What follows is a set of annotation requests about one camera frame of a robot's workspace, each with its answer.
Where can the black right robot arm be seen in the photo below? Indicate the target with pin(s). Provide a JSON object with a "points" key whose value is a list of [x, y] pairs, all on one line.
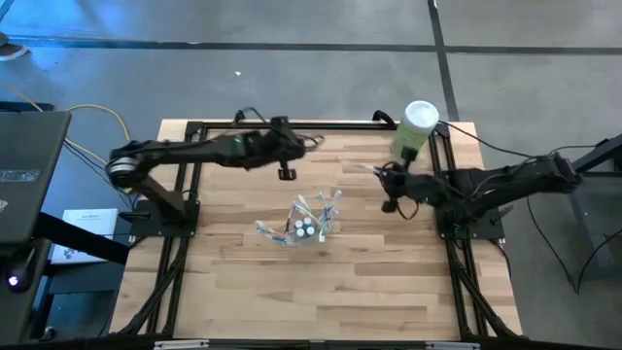
{"points": [[510, 182]]}

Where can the green wipes canister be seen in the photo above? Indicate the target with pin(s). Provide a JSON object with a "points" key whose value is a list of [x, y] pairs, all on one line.
{"points": [[415, 129]]}

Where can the person's shoe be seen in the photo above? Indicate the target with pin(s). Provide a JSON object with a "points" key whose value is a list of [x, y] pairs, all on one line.
{"points": [[12, 50]]}

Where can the silver metal bracket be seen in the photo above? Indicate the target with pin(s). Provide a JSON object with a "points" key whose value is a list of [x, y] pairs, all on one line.
{"points": [[180, 345], [452, 346]]}

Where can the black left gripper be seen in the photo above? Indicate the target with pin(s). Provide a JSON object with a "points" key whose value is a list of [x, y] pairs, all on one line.
{"points": [[272, 146]]}

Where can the blue bristled white toothbrush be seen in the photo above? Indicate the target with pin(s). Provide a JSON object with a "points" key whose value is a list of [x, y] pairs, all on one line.
{"points": [[321, 197]]}

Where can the colourful toothbrushes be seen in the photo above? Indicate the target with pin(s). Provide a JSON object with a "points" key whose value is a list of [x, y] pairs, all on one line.
{"points": [[321, 237]]}

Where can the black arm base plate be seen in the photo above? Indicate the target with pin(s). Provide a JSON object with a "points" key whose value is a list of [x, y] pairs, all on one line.
{"points": [[491, 231], [146, 228]]}

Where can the dark grey metal stand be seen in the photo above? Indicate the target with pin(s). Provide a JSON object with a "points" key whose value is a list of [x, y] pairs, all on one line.
{"points": [[593, 155]]}

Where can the white booklet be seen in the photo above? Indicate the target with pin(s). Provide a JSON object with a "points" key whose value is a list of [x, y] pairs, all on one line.
{"points": [[92, 221]]}

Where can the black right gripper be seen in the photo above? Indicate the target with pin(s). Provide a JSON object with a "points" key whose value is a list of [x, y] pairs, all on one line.
{"points": [[413, 185]]}

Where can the black device with cyan light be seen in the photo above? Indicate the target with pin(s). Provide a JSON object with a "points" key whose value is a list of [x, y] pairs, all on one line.
{"points": [[19, 272]]}

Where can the clear plastic bag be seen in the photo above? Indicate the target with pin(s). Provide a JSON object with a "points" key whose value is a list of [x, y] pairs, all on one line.
{"points": [[318, 233], [19, 176]]}

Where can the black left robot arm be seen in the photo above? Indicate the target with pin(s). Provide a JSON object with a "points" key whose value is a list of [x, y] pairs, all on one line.
{"points": [[184, 150]]}

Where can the black side desk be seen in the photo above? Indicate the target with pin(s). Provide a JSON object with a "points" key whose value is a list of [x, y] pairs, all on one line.
{"points": [[34, 146]]}

